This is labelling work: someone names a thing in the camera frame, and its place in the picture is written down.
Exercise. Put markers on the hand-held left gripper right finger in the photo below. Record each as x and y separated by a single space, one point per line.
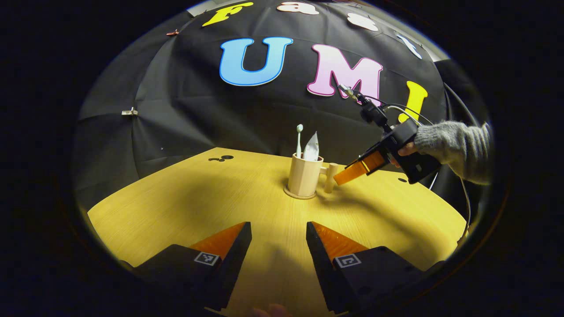
319 268

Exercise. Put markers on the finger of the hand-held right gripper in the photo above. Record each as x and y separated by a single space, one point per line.
359 169

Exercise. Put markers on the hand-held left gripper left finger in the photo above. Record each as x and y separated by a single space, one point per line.
235 268

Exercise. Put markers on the white toothpaste tube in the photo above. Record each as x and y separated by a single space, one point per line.
311 149

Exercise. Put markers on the beige cup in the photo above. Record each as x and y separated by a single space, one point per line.
304 176

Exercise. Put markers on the round brown coaster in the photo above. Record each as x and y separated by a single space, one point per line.
299 197

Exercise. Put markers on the pale blue toothbrush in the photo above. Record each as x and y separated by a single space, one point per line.
299 141

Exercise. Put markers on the wooden desktop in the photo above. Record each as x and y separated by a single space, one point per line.
176 207

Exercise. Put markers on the black backdrop cloth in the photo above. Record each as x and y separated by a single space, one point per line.
198 110

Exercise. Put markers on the silver metal clip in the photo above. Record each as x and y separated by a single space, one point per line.
129 112

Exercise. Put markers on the small brown cloth clip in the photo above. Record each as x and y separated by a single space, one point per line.
172 32

